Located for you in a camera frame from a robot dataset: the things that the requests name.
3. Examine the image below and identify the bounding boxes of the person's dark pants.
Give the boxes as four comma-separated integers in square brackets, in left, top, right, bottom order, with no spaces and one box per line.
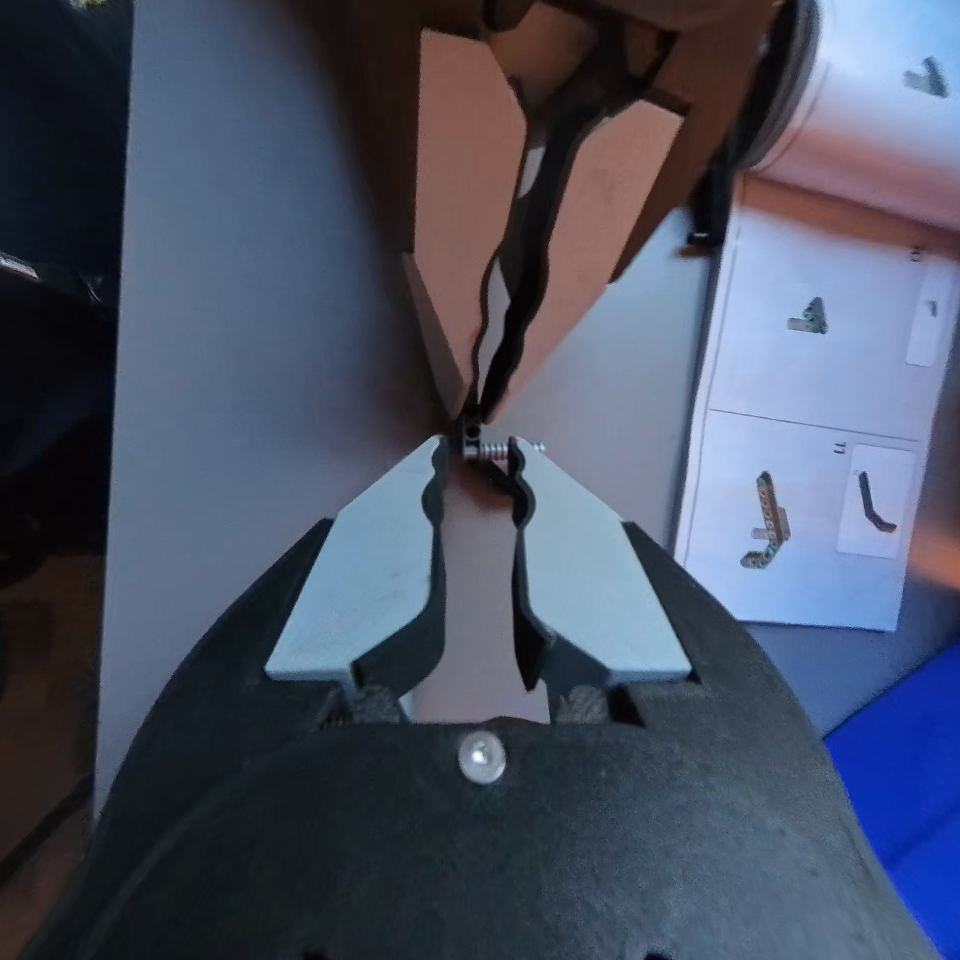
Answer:
[0,0,132,556]

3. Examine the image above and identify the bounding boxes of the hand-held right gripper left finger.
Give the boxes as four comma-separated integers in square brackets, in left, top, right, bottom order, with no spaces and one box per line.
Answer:
[264,435,453,699]

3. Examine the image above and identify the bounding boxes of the blue box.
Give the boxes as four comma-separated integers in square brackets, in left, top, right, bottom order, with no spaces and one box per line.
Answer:
[823,637,960,935]

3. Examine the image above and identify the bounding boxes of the white instruction booklet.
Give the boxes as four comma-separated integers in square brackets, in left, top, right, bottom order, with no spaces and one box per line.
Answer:
[675,0,960,633]

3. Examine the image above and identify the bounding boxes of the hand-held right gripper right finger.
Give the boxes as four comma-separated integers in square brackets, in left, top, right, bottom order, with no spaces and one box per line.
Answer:
[508,435,694,693]

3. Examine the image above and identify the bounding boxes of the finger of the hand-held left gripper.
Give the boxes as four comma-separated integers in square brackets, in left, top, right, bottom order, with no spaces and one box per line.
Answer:
[478,75,687,427]
[401,28,530,421]

